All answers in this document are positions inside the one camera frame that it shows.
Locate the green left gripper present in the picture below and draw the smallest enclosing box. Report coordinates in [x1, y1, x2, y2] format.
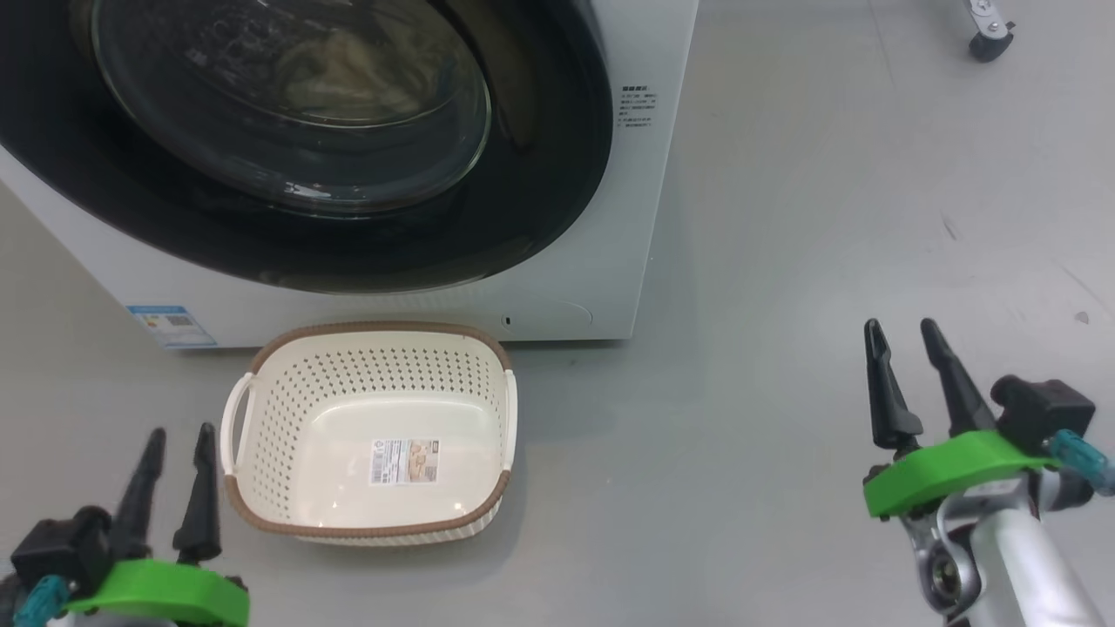
[65, 422, 251, 627]

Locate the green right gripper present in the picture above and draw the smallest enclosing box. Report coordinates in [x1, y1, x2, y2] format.
[862, 318, 1059, 521]

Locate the washing machine glass door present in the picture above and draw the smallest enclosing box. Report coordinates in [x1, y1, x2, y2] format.
[0, 0, 615, 294]

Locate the white washing machine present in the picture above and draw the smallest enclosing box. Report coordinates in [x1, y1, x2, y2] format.
[0, 0, 699, 351]

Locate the cream perforated laundry basket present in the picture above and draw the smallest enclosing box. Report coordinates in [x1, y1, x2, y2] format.
[220, 321, 518, 547]

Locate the blue energy label sticker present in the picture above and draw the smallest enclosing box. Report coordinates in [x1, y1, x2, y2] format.
[126, 305, 219, 349]

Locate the paper basket label sticker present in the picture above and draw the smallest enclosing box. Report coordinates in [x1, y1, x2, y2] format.
[369, 438, 442, 486]

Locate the metal leg with black caster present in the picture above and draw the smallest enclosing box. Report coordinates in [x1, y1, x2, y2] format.
[963, 0, 1016, 62]

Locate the teal connector cable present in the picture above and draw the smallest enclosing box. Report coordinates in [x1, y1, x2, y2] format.
[10, 575, 71, 627]
[1050, 429, 1115, 497]

